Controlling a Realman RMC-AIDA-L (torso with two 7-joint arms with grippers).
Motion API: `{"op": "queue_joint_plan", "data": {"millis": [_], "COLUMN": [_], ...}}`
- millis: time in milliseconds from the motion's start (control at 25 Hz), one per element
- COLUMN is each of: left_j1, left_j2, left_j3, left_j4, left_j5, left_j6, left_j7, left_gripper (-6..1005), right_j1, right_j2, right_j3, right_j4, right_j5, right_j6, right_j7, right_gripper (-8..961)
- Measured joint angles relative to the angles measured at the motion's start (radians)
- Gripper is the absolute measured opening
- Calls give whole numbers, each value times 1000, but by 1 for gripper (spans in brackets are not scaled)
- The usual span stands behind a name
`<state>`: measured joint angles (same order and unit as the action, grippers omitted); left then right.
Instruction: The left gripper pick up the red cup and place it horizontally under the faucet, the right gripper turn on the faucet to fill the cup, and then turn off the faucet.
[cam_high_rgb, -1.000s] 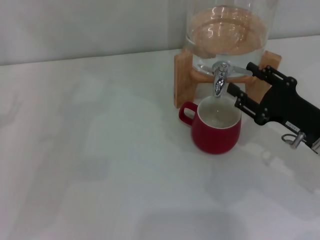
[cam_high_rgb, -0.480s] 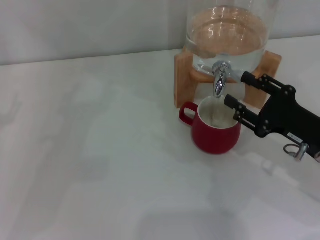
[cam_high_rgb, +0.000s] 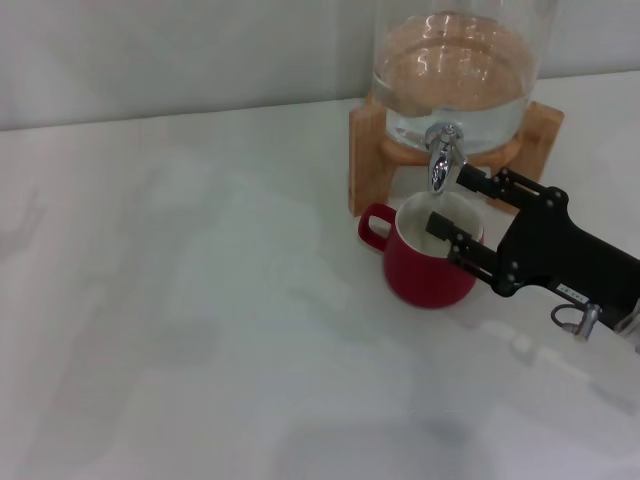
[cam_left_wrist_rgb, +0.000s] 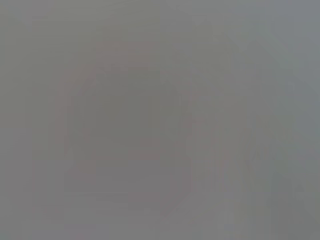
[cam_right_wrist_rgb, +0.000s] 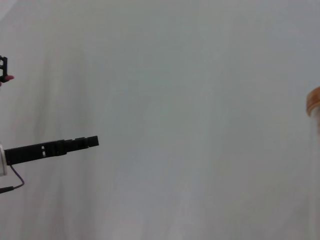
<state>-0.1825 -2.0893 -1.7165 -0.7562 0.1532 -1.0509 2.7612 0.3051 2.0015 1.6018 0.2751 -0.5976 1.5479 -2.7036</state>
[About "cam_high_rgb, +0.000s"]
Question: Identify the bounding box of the chrome faucet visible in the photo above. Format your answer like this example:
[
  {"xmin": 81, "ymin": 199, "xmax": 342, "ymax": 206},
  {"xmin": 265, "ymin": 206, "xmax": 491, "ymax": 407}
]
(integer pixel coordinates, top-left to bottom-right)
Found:
[{"xmin": 424, "ymin": 123, "xmax": 467, "ymax": 195}]

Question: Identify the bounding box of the wooden dispenser stand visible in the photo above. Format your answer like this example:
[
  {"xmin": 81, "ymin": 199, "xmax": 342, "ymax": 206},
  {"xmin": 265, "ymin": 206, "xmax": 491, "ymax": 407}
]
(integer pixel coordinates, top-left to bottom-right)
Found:
[{"xmin": 348, "ymin": 92, "xmax": 565, "ymax": 217}]

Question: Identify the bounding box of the glass water dispenser jar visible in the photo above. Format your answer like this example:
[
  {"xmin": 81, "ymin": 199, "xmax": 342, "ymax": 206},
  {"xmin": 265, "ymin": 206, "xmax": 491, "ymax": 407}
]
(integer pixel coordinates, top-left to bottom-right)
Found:
[{"xmin": 370, "ymin": 0, "xmax": 556, "ymax": 156}]

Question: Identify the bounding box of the grey gripper cable connector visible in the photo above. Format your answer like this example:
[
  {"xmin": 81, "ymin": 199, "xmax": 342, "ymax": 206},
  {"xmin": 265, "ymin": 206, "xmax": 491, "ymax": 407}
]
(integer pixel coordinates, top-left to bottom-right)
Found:
[{"xmin": 550, "ymin": 302, "xmax": 601, "ymax": 344}]

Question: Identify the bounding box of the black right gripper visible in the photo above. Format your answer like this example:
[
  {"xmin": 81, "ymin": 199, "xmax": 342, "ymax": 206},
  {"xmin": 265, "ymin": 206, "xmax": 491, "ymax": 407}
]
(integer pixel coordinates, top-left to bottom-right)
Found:
[{"xmin": 424, "ymin": 163, "xmax": 640, "ymax": 324}]

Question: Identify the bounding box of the red ceramic cup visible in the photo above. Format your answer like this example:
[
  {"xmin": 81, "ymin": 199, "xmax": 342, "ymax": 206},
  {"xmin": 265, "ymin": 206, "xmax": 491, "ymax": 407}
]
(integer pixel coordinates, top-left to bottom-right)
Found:
[{"xmin": 357, "ymin": 192, "xmax": 485, "ymax": 310}]

